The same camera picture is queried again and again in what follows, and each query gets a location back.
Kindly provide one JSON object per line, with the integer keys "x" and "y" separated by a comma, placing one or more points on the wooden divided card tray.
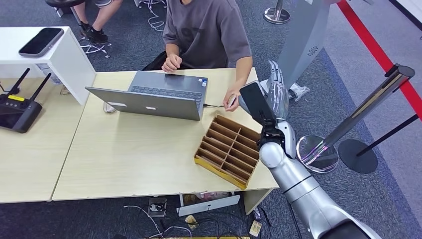
{"x": 227, "y": 151}

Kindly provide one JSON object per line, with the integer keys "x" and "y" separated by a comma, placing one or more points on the white open cardboard box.
{"x": 209, "y": 204}

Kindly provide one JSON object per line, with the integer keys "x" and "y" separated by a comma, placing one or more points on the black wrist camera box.
{"x": 257, "y": 102}

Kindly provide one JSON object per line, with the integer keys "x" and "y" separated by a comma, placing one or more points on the white shelf stand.
{"x": 71, "y": 62}

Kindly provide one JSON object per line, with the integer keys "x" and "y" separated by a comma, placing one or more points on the grey floor socket box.
{"x": 157, "y": 207}

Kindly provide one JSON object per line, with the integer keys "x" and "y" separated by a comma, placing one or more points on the black stool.
{"x": 64, "y": 3}

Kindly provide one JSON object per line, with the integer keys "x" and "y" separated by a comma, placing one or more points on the person's left hand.
{"x": 233, "y": 92}

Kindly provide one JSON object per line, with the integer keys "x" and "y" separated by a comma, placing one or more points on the black stanchion post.
{"x": 357, "y": 156}

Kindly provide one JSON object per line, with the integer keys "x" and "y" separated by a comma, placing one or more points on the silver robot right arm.
{"x": 296, "y": 184}

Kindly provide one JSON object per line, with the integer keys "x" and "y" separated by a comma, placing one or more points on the grey open laptop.
{"x": 148, "y": 104}

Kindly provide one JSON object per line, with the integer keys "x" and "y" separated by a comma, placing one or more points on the chrome stanchion base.
{"x": 277, "y": 14}

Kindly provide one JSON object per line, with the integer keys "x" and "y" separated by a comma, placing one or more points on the person's right forearm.
{"x": 172, "y": 49}

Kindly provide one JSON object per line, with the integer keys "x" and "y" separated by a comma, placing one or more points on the small pale card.
{"x": 231, "y": 101}

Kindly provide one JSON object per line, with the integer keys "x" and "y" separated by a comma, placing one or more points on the black smartphone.
{"x": 41, "y": 42}

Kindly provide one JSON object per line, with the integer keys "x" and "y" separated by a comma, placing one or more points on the person's legs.
{"x": 105, "y": 16}

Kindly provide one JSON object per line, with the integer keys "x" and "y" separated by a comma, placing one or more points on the person's right hand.
{"x": 171, "y": 63}

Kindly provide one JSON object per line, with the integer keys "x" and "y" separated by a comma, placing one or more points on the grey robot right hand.
{"x": 278, "y": 99}

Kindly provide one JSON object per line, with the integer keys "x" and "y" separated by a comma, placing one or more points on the chrome stanchion post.
{"x": 362, "y": 109}

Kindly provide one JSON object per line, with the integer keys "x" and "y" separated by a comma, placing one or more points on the person's left forearm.
{"x": 243, "y": 74}

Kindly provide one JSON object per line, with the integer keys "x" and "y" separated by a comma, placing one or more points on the clear plastic bag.
{"x": 299, "y": 91}

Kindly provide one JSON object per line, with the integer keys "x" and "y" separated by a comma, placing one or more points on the small yellowish packet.
{"x": 191, "y": 222}
{"x": 255, "y": 228}

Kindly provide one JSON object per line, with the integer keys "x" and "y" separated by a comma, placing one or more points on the black router with antennas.
{"x": 19, "y": 112}

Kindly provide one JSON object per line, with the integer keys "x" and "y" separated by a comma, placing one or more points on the seated person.
{"x": 207, "y": 33}

